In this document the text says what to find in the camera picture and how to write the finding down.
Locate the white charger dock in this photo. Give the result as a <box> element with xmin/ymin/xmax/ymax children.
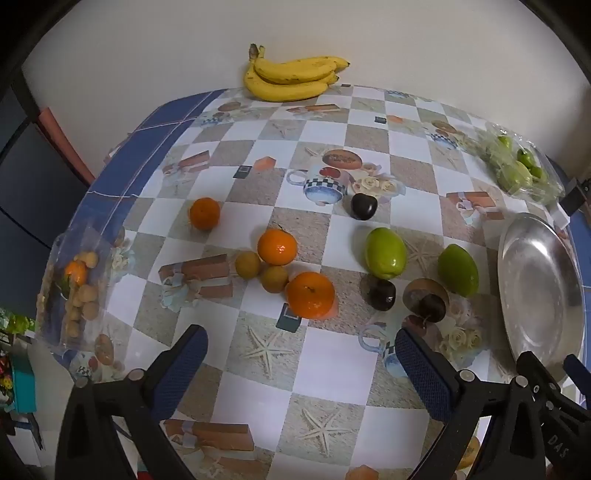
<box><xmin>551</xmin><ymin>203</ymin><xmax>573</xmax><ymax>229</ymax></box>

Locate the pile of green jujubes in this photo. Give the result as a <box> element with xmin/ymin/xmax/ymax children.
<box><xmin>482</xmin><ymin>135</ymin><xmax>546</xmax><ymax>192</ymax></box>

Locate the yellow banana bunch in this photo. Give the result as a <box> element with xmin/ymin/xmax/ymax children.
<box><xmin>244</xmin><ymin>44</ymin><xmax>352</xmax><ymax>102</ymax></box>

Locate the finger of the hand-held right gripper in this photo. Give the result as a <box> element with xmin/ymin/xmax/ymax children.
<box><xmin>562</xmin><ymin>354</ymin><xmax>591</xmax><ymax>386</ymax></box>
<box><xmin>516</xmin><ymin>350</ymin><xmax>563</xmax><ymax>403</ymax></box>

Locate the clear plastic container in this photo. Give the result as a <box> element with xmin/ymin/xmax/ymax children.
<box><xmin>480</xmin><ymin>129</ymin><xmax>566</xmax><ymax>206</ymax></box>

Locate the stainless steel bowl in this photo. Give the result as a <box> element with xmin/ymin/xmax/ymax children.
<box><xmin>497</xmin><ymin>212</ymin><xmax>585</xmax><ymax>384</ymax></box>

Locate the clear plastic bag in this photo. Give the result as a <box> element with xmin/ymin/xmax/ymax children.
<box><xmin>36</xmin><ymin>230</ymin><xmax>126</xmax><ymax>356</ymax></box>

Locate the orange mandarin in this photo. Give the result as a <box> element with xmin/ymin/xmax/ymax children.
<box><xmin>64</xmin><ymin>261</ymin><xmax>88</xmax><ymax>287</ymax></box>
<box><xmin>257</xmin><ymin>228</ymin><xmax>298</xmax><ymax>267</ymax></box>
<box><xmin>285</xmin><ymin>271</ymin><xmax>336</xmax><ymax>320</ymax></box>
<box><xmin>189</xmin><ymin>197</ymin><xmax>221</xmax><ymax>232</ymax></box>

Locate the pile of tan longans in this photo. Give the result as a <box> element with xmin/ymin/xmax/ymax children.
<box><xmin>41</xmin><ymin>251</ymin><xmax>101</xmax><ymax>337</ymax></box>

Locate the blue tablecloth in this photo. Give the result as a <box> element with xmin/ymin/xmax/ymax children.
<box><xmin>36</xmin><ymin>89</ymin><xmax>589</xmax><ymax>352</ymax></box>

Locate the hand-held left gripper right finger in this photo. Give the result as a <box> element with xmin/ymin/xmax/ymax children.
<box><xmin>394</xmin><ymin>327</ymin><xmax>551</xmax><ymax>480</ymax></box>

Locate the black charger block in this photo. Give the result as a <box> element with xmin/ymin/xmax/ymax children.
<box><xmin>561</xmin><ymin>178</ymin><xmax>591</xmax><ymax>215</ymax></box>

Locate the round tan longan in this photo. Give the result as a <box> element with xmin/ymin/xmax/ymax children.
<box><xmin>260</xmin><ymin>265</ymin><xmax>290</xmax><ymax>294</ymax></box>
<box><xmin>235</xmin><ymin>250</ymin><xmax>263</xmax><ymax>280</ymax></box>

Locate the large green jujube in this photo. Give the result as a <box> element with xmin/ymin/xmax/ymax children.
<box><xmin>366</xmin><ymin>227</ymin><xmax>407</xmax><ymax>280</ymax></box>
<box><xmin>437</xmin><ymin>244</ymin><xmax>480</xmax><ymax>297</ymax></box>

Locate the teal box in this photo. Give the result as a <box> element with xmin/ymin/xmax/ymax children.
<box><xmin>11</xmin><ymin>357</ymin><xmax>38</xmax><ymax>414</ymax></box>

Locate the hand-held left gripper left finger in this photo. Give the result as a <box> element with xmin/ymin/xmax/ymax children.
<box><xmin>54</xmin><ymin>324</ymin><xmax>209</xmax><ymax>480</ymax></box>

